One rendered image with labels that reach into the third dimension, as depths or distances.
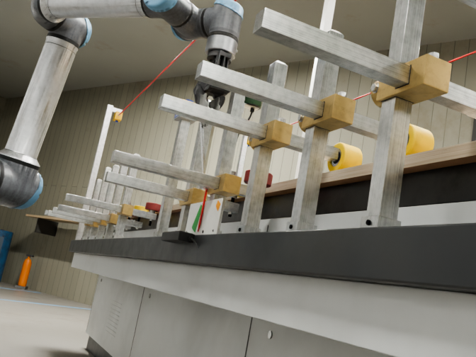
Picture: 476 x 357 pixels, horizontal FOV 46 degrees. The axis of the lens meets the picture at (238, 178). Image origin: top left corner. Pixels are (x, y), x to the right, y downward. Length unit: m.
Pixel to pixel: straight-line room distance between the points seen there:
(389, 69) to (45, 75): 1.43
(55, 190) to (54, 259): 1.17
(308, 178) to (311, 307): 0.25
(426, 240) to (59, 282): 8.35
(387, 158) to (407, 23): 0.24
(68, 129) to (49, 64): 7.71
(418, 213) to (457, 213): 0.11
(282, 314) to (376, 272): 0.34
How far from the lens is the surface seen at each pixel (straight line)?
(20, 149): 2.07
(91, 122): 9.35
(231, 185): 1.52
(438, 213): 1.14
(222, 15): 1.69
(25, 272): 9.27
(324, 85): 1.19
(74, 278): 8.68
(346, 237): 0.93
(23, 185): 2.07
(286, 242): 1.09
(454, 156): 1.10
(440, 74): 0.93
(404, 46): 1.00
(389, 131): 0.94
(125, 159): 1.48
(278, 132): 1.32
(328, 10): 3.61
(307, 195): 1.13
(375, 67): 0.90
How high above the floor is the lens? 0.57
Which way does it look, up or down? 11 degrees up
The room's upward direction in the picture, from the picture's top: 11 degrees clockwise
